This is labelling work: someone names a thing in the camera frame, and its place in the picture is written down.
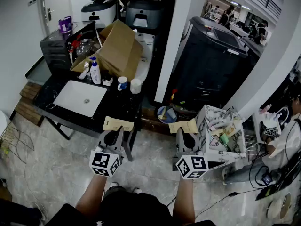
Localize red spray trigger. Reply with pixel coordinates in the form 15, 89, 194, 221
70, 34, 82, 50

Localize person's black clothing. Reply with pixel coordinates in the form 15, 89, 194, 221
44, 191, 217, 226

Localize dark grey drawer unit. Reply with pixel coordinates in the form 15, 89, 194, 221
39, 21, 95, 72

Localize gold wire basket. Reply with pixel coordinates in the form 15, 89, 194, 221
0, 121, 35, 164

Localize person's shoe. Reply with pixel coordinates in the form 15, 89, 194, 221
103, 182, 143, 199

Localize white rounded appliance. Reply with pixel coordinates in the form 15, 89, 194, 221
81, 0, 120, 29

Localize white pump bottle blue cap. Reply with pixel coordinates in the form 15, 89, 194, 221
89, 56, 102, 85

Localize marble pattern box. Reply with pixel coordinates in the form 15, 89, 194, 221
195, 104, 247, 161

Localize wooden steps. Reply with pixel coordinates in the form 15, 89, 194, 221
14, 81, 45, 127

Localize silver metal tube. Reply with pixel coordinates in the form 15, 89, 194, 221
94, 24, 103, 48

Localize blue bowl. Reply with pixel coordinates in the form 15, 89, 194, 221
157, 105, 177, 124

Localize brown cardboard box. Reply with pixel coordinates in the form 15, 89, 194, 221
70, 19, 144, 82

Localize blue and white mug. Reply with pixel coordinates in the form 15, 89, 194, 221
117, 76, 128, 91

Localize person's left forearm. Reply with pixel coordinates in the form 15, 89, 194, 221
75, 174, 111, 215

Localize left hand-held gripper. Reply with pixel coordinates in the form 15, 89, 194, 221
89, 125, 125, 178

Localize white sink basin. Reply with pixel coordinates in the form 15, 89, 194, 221
53, 80, 108, 118

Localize person's right forearm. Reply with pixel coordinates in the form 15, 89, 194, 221
173, 177, 196, 225

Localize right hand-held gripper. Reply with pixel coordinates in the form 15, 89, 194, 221
173, 127, 210, 180

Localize grey boxy appliance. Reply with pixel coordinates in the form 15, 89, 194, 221
125, 0, 165, 30

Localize white rounded bin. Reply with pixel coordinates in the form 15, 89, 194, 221
0, 109, 8, 136

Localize clear plastic jug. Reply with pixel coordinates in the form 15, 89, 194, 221
75, 38, 99, 57

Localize chrome faucet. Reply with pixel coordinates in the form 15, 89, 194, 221
79, 61, 91, 80

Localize black floor cable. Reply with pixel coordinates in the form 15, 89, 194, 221
195, 188, 259, 218

